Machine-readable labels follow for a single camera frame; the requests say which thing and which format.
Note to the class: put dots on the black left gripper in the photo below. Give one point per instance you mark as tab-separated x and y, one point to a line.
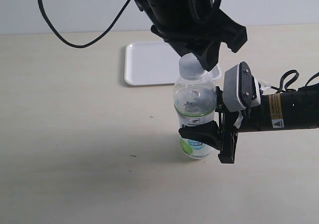
194	26

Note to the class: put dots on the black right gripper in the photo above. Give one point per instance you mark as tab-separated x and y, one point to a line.
224	137

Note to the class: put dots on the clear plastic water bottle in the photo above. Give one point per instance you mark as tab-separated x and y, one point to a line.
195	102

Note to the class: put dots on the white bottle cap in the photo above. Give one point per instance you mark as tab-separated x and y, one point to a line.
190	67

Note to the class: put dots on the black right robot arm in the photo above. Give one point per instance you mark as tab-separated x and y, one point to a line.
292	110

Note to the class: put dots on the white rectangular tray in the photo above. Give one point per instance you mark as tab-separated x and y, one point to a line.
150	63

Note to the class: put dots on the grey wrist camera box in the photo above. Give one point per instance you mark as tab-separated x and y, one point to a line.
241	90

